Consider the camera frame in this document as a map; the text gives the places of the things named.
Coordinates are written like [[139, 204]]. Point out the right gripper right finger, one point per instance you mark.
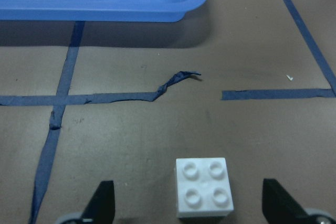
[[278, 206]]

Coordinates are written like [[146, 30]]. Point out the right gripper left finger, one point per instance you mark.
[[100, 208]]

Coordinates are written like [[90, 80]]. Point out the white block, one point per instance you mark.
[[202, 188]]

